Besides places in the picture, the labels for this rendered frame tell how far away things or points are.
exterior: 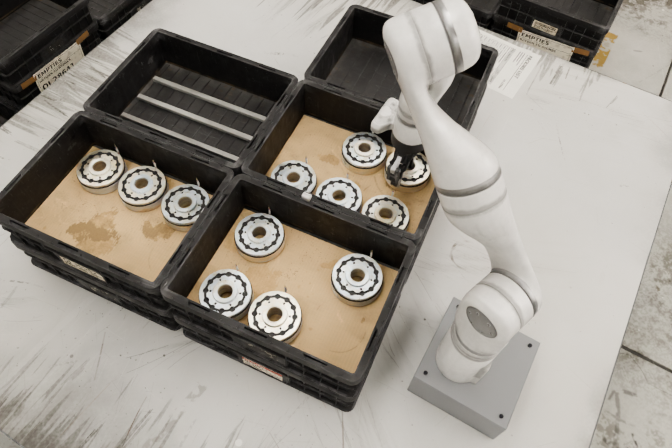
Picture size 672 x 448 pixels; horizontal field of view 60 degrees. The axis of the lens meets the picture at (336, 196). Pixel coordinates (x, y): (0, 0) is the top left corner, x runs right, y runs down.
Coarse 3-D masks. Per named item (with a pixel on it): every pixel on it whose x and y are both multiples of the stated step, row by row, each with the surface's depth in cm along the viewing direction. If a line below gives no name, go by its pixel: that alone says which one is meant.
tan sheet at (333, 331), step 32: (224, 256) 121; (288, 256) 121; (320, 256) 121; (192, 288) 117; (256, 288) 117; (288, 288) 117; (320, 288) 117; (384, 288) 118; (320, 320) 114; (352, 320) 114; (320, 352) 110; (352, 352) 110
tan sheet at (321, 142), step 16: (304, 128) 140; (320, 128) 140; (336, 128) 141; (288, 144) 137; (304, 144) 138; (320, 144) 138; (336, 144) 138; (288, 160) 135; (304, 160) 135; (320, 160) 135; (336, 160) 135; (320, 176) 133; (336, 176) 133; (352, 176) 133; (368, 176) 133; (368, 192) 131; (384, 192) 131; (400, 192) 131; (416, 192) 131; (416, 208) 129; (416, 224) 126
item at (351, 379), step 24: (288, 192) 118; (216, 216) 115; (336, 216) 115; (192, 240) 111; (408, 240) 113; (408, 264) 110; (168, 288) 106; (192, 312) 105; (216, 312) 103; (384, 312) 104; (312, 360) 99; (360, 360) 99
